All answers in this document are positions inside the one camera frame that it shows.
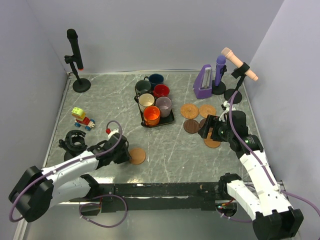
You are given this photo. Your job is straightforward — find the colourful toy block figure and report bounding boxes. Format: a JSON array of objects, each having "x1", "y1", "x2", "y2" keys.
[{"x1": 71, "y1": 107, "x2": 95, "y2": 131}]

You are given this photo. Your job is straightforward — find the left black microphone stand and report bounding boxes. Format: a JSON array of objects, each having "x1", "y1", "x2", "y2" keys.
[{"x1": 64, "y1": 55, "x2": 91, "y2": 93}]

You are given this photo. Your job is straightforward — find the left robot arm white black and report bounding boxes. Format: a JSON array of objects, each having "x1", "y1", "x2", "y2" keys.
[{"x1": 8, "y1": 132, "x2": 130, "y2": 223}]

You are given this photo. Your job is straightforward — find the light wood coaster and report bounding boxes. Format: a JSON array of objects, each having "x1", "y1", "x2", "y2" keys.
[
  {"x1": 203, "y1": 138, "x2": 221, "y2": 149},
  {"x1": 129, "y1": 147, "x2": 146, "y2": 165}
]

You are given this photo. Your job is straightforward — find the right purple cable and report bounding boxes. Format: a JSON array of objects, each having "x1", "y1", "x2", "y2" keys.
[{"x1": 216, "y1": 90, "x2": 320, "y2": 224}]

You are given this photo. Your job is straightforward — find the lilac mug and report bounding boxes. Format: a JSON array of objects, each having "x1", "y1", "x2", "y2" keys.
[{"x1": 155, "y1": 96, "x2": 172, "y2": 118}]

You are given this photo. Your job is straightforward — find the red mug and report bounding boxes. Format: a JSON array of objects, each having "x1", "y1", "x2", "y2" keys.
[{"x1": 153, "y1": 84, "x2": 170, "y2": 98}]

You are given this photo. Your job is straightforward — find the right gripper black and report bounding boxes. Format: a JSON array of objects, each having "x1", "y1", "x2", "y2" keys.
[{"x1": 197, "y1": 114, "x2": 234, "y2": 142}]

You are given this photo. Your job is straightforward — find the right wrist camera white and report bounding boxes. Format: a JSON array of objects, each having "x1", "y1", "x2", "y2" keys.
[{"x1": 221, "y1": 101, "x2": 230, "y2": 114}]

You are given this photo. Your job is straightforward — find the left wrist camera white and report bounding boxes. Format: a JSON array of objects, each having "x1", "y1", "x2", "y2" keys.
[{"x1": 105, "y1": 128, "x2": 120, "y2": 141}]

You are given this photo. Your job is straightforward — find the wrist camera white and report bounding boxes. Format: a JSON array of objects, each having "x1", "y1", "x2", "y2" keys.
[
  {"x1": 105, "y1": 128, "x2": 120, "y2": 141},
  {"x1": 221, "y1": 101, "x2": 230, "y2": 114}
]

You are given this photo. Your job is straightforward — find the blue mug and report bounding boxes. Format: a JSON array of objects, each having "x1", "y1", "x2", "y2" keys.
[{"x1": 143, "y1": 73, "x2": 164, "y2": 89}]

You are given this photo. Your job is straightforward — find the cream mug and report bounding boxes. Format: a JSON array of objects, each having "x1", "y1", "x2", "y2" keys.
[{"x1": 134, "y1": 93, "x2": 155, "y2": 113}]

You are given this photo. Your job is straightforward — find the purple metronome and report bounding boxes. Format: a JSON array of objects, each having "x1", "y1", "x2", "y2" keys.
[{"x1": 193, "y1": 64, "x2": 213, "y2": 99}]

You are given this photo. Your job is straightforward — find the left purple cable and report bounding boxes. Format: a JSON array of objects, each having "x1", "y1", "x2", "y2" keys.
[{"x1": 8, "y1": 120, "x2": 129, "y2": 229}]

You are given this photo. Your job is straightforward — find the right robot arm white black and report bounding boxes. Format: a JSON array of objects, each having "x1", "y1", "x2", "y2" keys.
[{"x1": 198, "y1": 110, "x2": 304, "y2": 240}]

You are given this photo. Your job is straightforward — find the black round stand base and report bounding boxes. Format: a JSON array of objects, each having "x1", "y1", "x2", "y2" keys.
[{"x1": 58, "y1": 130, "x2": 87, "y2": 161}]

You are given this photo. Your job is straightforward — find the orange mug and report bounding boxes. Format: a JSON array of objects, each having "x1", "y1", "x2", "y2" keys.
[{"x1": 143, "y1": 105, "x2": 161, "y2": 127}]

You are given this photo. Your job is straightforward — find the purple microphone black stand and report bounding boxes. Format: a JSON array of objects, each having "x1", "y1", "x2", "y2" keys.
[{"x1": 211, "y1": 66, "x2": 227, "y2": 95}]

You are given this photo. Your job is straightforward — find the black serving tray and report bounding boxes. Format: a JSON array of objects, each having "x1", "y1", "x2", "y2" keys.
[{"x1": 134, "y1": 94, "x2": 175, "y2": 128}]

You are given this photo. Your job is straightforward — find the purple cable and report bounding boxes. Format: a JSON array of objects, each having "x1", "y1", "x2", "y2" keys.
[
  {"x1": 216, "y1": 90, "x2": 320, "y2": 224},
  {"x1": 8, "y1": 120, "x2": 129, "y2": 229}
]

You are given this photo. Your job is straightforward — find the dark green mug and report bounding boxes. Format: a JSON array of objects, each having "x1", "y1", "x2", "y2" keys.
[{"x1": 134, "y1": 80, "x2": 152, "y2": 95}]

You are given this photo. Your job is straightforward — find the woven rattan coaster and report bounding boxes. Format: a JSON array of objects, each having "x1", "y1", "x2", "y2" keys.
[
  {"x1": 180, "y1": 103, "x2": 199, "y2": 119},
  {"x1": 199, "y1": 104, "x2": 216, "y2": 118}
]

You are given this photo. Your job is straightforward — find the dark wood coaster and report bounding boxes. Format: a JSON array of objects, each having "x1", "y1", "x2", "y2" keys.
[
  {"x1": 199, "y1": 118, "x2": 207, "y2": 128},
  {"x1": 183, "y1": 119, "x2": 200, "y2": 134}
]

